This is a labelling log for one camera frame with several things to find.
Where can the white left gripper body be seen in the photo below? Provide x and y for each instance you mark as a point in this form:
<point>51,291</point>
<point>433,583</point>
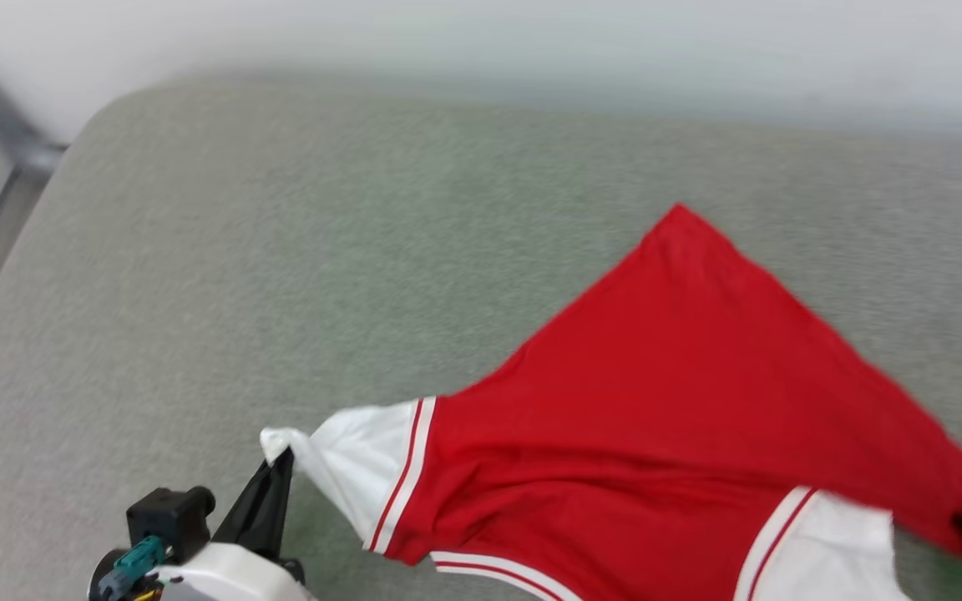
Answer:
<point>222,580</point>

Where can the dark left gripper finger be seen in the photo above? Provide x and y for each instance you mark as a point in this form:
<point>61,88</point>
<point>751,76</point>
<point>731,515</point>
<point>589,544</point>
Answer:
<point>281,517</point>
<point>245,522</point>

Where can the red and white jersey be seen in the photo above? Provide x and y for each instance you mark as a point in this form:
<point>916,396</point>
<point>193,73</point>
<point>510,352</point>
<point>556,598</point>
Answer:
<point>656,401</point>

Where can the grey metal frame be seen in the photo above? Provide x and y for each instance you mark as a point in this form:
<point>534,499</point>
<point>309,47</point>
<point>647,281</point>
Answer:
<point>5,125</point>

